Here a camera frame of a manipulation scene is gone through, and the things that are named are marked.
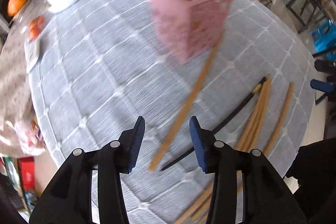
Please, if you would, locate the blue plastic stool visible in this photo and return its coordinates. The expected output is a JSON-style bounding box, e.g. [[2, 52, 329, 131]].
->
[[311, 19, 335, 52]]

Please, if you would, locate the lone wooden chopstick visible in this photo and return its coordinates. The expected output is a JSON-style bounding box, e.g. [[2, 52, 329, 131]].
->
[[264, 82, 294, 156]]

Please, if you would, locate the floral cloth cover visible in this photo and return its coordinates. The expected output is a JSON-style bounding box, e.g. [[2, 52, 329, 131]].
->
[[1, 31, 46, 158]]

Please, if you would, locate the pink utensil basket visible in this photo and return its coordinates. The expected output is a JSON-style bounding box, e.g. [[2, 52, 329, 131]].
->
[[150, 0, 233, 63]]

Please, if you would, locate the long wooden chopstick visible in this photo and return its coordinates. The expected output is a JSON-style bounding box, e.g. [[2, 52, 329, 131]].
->
[[148, 32, 225, 172]]

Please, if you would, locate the grey checked tablecloth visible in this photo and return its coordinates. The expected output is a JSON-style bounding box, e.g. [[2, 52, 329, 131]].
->
[[29, 0, 316, 223]]

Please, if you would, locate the black chopstick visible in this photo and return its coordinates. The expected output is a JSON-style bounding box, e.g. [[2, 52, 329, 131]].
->
[[160, 76, 267, 171]]

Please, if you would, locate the glass jar with tomatoes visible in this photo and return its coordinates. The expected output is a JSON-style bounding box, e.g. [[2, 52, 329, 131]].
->
[[21, 14, 50, 42]]

